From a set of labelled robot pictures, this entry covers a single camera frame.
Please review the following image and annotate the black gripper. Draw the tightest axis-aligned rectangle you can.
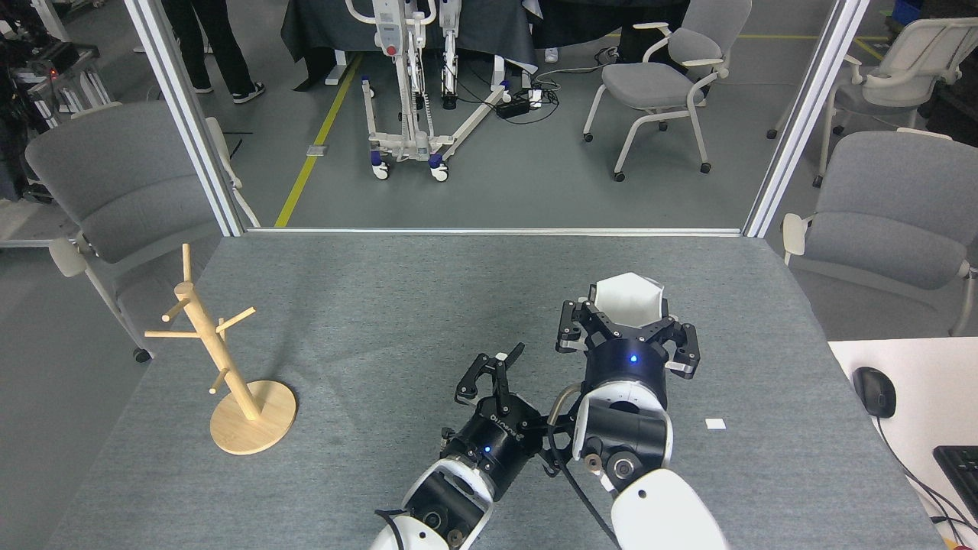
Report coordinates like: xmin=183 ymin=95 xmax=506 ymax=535
xmin=441 ymin=343 xmax=575 ymax=501
xmin=556 ymin=285 xmax=701 ymax=400

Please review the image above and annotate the white hexagonal cup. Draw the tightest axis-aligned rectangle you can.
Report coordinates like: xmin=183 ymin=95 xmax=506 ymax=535
xmin=594 ymin=273 xmax=665 ymax=328

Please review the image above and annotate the wooden cup rack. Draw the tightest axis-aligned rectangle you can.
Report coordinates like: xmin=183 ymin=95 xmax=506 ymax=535
xmin=144 ymin=244 xmax=297 ymax=456

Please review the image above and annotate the metal equipment rack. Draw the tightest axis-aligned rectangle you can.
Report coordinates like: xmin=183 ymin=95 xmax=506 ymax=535
xmin=0 ymin=38 xmax=115 ymax=203

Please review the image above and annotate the black computer mouse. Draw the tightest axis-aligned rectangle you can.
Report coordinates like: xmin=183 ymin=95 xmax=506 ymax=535
xmin=853 ymin=367 xmax=897 ymax=419

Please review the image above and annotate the black power strip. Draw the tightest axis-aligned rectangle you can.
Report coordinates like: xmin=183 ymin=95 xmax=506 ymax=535
xmin=495 ymin=88 xmax=545 ymax=119

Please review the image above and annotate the white stand on wheels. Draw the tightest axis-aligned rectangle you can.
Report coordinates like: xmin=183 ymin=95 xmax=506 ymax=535
xmin=345 ymin=0 xmax=514 ymax=183

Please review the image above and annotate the white desk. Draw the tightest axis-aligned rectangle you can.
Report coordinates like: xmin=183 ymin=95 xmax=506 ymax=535
xmin=829 ymin=337 xmax=978 ymax=550

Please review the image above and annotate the black keyboard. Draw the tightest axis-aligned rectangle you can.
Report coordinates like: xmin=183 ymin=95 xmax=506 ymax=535
xmin=933 ymin=445 xmax=978 ymax=520

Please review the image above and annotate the table with black cloth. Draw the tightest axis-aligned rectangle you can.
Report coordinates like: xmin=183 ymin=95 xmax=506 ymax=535
xmin=280 ymin=0 xmax=539 ymax=92

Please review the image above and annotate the person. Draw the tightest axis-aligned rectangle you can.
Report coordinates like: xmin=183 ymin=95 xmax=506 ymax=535
xmin=162 ymin=0 xmax=266 ymax=105

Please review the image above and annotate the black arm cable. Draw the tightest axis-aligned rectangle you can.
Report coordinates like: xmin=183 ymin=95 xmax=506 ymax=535
xmin=546 ymin=382 xmax=621 ymax=548

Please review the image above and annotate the silver aluminium rail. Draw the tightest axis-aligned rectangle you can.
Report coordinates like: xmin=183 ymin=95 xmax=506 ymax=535
xmin=244 ymin=227 xmax=746 ymax=238

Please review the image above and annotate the grey chair with white frame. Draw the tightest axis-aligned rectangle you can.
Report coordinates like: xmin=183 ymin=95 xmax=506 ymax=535
xmin=781 ymin=128 xmax=978 ymax=337
xmin=25 ymin=102 xmax=261 ymax=364
xmin=582 ymin=0 xmax=753 ymax=183
xmin=766 ymin=17 xmax=978 ymax=188

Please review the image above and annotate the silver aluminium post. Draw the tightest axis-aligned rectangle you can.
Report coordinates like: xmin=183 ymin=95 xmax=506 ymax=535
xmin=743 ymin=0 xmax=872 ymax=239
xmin=122 ymin=0 xmax=261 ymax=238

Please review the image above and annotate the black mouse cable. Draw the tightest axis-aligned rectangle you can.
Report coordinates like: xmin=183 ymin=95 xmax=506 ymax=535
xmin=875 ymin=416 xmax=978 ymax=535

